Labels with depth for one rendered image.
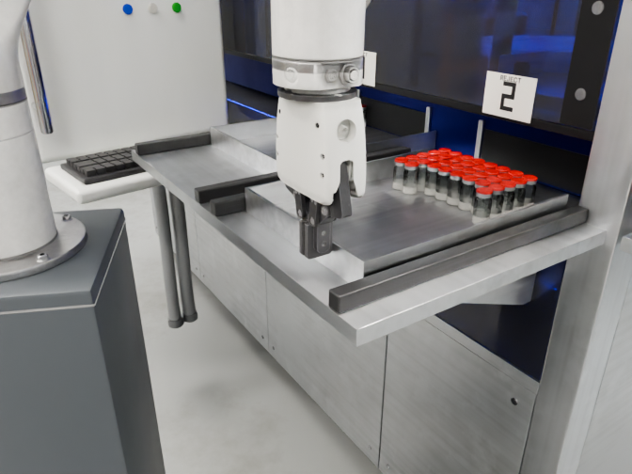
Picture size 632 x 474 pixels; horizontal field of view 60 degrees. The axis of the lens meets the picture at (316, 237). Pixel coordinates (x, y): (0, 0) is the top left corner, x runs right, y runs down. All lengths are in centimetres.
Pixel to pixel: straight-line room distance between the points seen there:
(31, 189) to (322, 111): 38
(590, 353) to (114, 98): 109
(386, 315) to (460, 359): 53
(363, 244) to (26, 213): 40
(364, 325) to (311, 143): 18
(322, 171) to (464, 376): 64
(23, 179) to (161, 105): 75
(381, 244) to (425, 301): 13
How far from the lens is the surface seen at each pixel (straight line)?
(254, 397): 178
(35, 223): 74
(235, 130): 111
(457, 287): 59
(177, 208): 164
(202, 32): 147
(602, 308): 84
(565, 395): 93
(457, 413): 112
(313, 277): 59
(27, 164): 73
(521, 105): 84
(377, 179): 88
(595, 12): 77
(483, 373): 103
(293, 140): 54
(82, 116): 136
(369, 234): 69
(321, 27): 49
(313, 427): 168
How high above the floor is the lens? 117
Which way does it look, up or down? 25 degrees down
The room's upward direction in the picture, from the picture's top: straight up
